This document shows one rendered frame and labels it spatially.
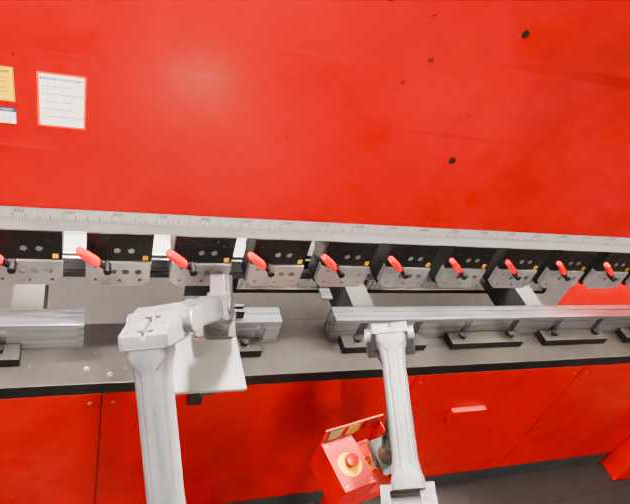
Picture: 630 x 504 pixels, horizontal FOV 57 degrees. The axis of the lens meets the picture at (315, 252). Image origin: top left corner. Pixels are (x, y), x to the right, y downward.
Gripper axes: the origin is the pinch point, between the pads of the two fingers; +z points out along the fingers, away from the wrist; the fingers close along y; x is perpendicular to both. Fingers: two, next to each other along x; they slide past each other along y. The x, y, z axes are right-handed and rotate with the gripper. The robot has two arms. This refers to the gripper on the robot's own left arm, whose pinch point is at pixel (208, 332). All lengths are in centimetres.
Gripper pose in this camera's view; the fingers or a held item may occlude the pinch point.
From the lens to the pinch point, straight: 159.5
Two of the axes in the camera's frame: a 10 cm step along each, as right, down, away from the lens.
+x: 1.0, 9.3, -3.5
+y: -9.3, -0.4, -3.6
